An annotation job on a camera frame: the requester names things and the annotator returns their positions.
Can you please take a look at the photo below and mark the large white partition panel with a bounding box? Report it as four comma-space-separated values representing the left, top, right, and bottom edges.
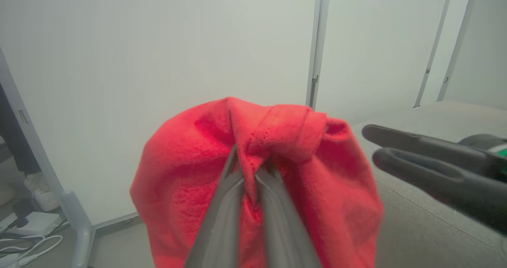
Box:
0, 0, 322, 268

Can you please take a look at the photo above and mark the white power strip with plugs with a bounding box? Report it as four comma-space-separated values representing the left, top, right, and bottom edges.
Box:
15, 211, 63, 237

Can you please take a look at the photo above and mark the red clothing item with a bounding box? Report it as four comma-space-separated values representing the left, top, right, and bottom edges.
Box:
130, 97, 384, 268

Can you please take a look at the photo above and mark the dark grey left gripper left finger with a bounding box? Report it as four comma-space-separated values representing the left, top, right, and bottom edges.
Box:
184, 144, 244, 268

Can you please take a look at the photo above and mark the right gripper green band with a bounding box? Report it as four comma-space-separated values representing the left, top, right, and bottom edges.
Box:
362, 124, 507, 234

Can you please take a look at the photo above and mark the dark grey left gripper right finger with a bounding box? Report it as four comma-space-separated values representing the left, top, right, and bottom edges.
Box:
255, 162, 322, 268

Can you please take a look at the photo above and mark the white sneaker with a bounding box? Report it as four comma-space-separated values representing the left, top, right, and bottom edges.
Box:
24, 172, 61, 212

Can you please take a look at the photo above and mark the white partition panel grey frame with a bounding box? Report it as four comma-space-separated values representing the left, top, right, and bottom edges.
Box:
436, 0, 507, 111
313, 0, 456, 126

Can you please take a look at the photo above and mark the black cable bundle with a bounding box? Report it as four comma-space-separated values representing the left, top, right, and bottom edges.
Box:
0, 220, 70, 258

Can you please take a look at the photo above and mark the white cable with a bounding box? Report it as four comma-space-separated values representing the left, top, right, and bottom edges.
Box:
0, 234, 64, 267

